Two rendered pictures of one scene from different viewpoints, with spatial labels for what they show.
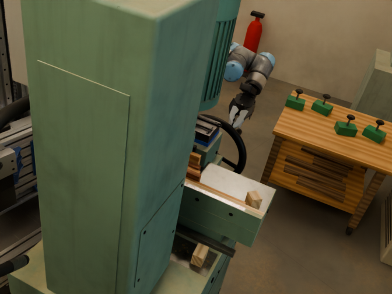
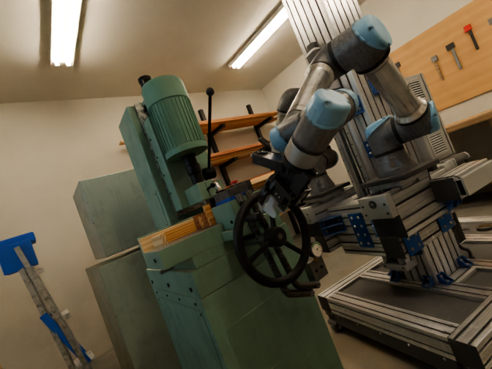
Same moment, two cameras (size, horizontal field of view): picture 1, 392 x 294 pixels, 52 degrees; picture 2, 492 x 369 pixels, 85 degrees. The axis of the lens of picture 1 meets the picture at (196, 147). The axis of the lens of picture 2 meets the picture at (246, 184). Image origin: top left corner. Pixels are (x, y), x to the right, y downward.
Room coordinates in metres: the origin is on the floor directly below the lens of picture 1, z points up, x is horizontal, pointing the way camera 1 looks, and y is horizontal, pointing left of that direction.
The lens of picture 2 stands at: (1.67, -0.73, 0.96)
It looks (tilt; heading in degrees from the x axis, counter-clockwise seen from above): 2 degrees up; 126
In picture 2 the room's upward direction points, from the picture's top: 21 degrees counter-clockwise
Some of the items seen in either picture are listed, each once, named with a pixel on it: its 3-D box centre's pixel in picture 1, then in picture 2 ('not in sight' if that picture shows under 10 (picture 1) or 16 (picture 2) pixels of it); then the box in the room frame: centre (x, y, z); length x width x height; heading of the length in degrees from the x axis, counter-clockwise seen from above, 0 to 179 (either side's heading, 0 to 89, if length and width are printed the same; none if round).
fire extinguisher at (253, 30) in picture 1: (251, 44); not in sight; (3.75, -0.32, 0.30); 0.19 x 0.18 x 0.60; 165
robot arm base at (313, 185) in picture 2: not in sight; (319, 182); (1.08, 0.80, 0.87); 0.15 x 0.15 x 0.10
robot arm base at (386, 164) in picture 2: not in sight; (392, 161); (1.50, 0.55, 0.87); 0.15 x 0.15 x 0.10
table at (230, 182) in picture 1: (179, 169); (233, 225); (1.00, 0.04, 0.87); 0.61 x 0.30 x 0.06; 72
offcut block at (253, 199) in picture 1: (253, 200); (159, 241); (0.87, -0.19, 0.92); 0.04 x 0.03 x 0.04; 25
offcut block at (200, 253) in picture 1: (199, 255); not in sight; (0.72, -0.07, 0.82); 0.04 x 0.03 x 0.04; 165
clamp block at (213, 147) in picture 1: (193, 145); (240, 210); (1.08, 0.01, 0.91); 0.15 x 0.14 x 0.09; 72
